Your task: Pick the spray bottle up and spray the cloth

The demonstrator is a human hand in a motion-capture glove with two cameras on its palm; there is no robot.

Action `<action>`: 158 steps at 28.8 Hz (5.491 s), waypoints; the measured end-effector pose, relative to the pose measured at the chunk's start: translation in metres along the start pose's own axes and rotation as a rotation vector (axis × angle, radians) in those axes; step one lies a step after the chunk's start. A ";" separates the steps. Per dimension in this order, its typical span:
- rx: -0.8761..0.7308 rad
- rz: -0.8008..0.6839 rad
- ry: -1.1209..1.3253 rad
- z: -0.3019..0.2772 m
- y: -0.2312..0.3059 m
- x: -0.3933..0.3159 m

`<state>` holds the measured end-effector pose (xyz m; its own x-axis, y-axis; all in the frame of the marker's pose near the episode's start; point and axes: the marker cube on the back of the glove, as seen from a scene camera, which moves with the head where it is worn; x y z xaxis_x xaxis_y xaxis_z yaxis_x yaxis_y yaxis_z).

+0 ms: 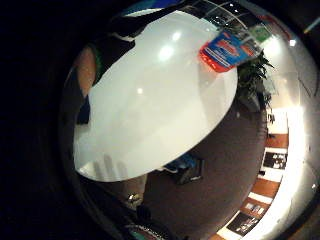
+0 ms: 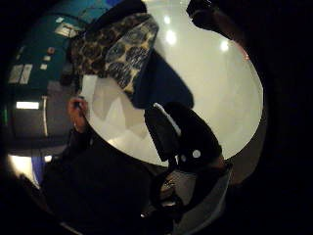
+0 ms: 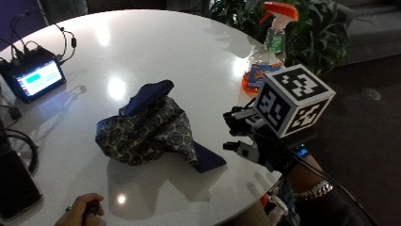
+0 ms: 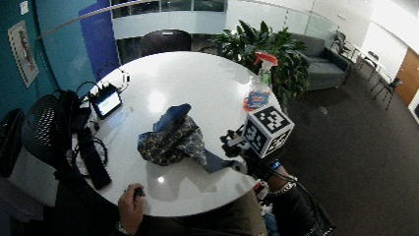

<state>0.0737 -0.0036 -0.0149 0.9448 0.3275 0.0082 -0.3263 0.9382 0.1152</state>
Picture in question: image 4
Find white cube of black markers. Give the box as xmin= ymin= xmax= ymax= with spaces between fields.
xmin=241 ymin=104 xmax=295 ymax=159

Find silver wristwatch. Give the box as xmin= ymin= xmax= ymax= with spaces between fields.
xmin=114 ymin=221 xmax=134 ymax=236

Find blue patterned cloth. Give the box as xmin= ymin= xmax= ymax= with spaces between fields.
xmin=136 ymin=103 xmax=236 ymax=174

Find long black power strip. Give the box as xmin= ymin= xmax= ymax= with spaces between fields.
xmin=76 ymin=127 xmax=113 ymax=191

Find spray bottle with red trigger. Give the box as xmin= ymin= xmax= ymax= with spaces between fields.
xmin=242 ymin=51 xmax=281 ymax=113

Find black mesh chair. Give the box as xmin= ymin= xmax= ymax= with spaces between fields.
xmin=21 ymin=93 xmax=91 ymax=186

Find small black monitor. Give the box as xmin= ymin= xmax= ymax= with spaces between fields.
xmin=88 ymin=83 xmax=125 ymax=121

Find green leafy plant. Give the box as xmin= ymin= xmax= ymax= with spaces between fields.
xmin=212 ymin=19 xmax=311 ymax=107

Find small white adapter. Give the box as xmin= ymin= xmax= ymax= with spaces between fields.
xmin=120 ymin=69 xmax=132 ymax=90

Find grey sofa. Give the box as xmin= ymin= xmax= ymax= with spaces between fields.
xmin=289 ymin=32 xmax=354 ymax=92

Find black office chair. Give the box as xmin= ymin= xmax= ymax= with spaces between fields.
xmin=0 ymin=107 xmax=27 ymax=179

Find dark round-backed chair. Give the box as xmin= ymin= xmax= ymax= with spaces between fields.
xmin=138 ymin=29 xmax=194 ymax=58

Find black metal chair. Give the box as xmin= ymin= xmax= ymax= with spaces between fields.
xmin=370 ymin=76 xmax=403 ymax=111
xmin=330 ymin=29 xmax=365 ymax=62

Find black cable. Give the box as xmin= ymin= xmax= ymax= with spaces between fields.
xmin=71 ymin=136 xmax=110 ymax=180

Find silver wrist bracelet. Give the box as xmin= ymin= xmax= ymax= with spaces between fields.
xmin=267 ymin=179 xmax=298 ymax=198

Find framed wall picture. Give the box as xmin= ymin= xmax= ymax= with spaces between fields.
xmin=7 ymin=20 xmax=41 ymax=89

